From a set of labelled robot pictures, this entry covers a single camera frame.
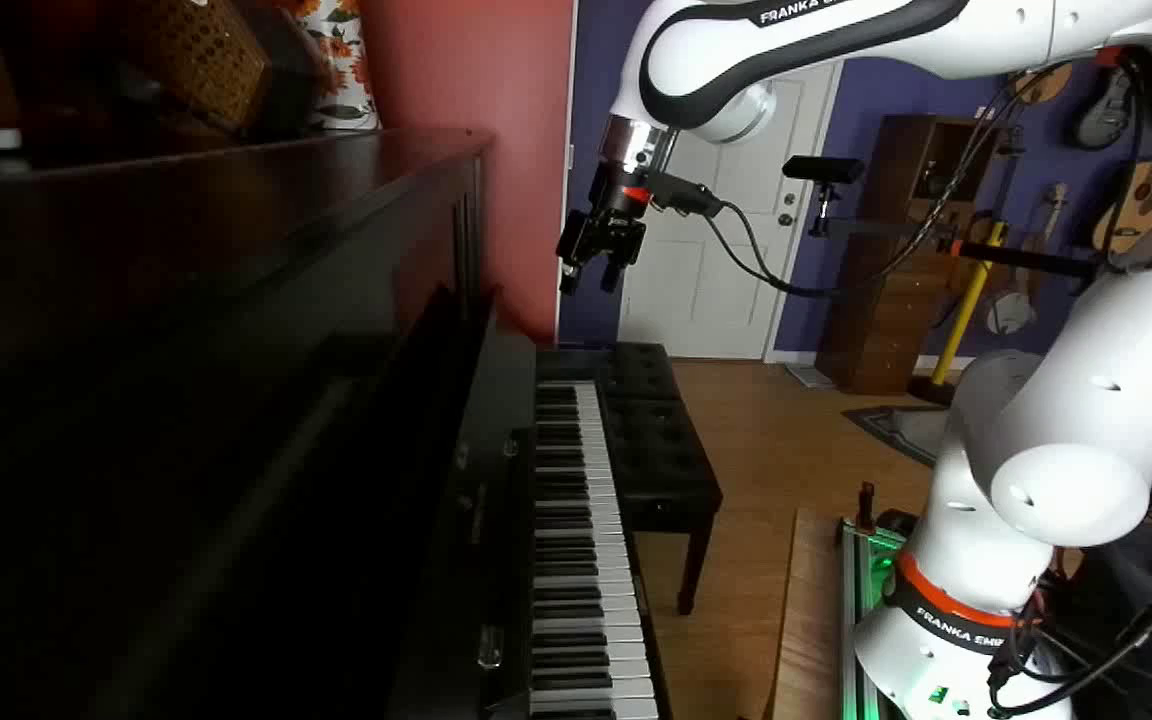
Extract floral patterned vase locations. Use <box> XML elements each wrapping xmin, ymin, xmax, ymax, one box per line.
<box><xmin>293</xmin><ymin>0</ymin><xmax>384</xmax><ymax>136</ymax></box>

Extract wooden robot mounting table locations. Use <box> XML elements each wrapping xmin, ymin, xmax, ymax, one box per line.
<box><xmin>766</xmin><ymin>509</ymin><xmax>863</xmax><ymax>720</ymax></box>

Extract brown wooden cabinet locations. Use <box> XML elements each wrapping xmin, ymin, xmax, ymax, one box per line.
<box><xmin>815</xmin><ymin>112</ymin><xmax>1010</xmax><ymax>400</ymax></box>

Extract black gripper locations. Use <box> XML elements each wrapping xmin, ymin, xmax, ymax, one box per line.
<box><xmin>553</xmin><ymin>164</ymin><xmax>657</xmax><ymax>301</ymax></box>

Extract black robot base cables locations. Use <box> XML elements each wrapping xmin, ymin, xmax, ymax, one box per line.
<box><xmin>985</xmin><ymin>529</ymin><xmax>1152</xmax><ymax>720</ymax></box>

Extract black camera cable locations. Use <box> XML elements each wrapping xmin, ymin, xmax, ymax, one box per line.
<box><xmin>699</xmin><ymin>197</ymin><xmax>900</xmax><ymax>301</ymax></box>

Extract black camera on stand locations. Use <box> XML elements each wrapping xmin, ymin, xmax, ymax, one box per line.
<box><xmin>779</xmin><ymin>151</ymin><xmax>873</xmax><ymax>244</ymax></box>

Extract yellow handled tool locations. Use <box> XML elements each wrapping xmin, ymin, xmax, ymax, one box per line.
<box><xmin>928</xmin><ymin>216</ymin><xmax>1015</xmax><ymax>393</ymax></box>

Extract small wooden ukulele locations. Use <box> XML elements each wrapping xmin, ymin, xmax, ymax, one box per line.
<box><xmin>1087</xmin><ymin>157</ymin><xmax>1152</xmax><ymax>259</ymax></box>

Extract dark floor rug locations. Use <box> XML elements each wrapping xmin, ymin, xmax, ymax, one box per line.
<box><xmin>839</xmin><ymin>400</ymin><xmax>959</xmax><ymax>469</ymax></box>

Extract black and white piano keyboard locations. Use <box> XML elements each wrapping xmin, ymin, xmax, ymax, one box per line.
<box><xmin>0</xmin><ymin>123</ymin><xmax>674</xmax><ymax>720</ymax></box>

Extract wooden guitar on wall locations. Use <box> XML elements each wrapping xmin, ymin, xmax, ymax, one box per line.
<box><xmin>1003</xmin><ymin>59</ymin><xmax>1081</xmax><ymax>112</ymax></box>

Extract black tufted piano bench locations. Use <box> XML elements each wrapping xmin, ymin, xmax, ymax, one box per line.
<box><xmin>533</xmin><ymin>340</ymin><xmax>729</xmax><ymax>622</ymax></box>

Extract woven wicker basket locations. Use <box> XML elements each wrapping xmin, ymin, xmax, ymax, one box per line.
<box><xmin>118</xmin><ymin>0</ymin><xmax>274</xmax><ymax>139</ymax></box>

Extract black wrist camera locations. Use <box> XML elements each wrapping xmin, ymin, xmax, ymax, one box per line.
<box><xmin>627</xmin><ymin>164</ymin><xmax>729</xmax><ymax>220</ymax></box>

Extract white door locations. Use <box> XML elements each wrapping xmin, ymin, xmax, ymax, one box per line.
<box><xmin>617</xmin><ymin>55</ymin><xmax>848</xmax><ymax>363</ymax></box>

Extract green clamp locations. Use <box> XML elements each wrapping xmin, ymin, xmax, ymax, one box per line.
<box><xmin>834</xmin><ymin>485</ymin><xmax>912</xmax><ymax>720</ymax></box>

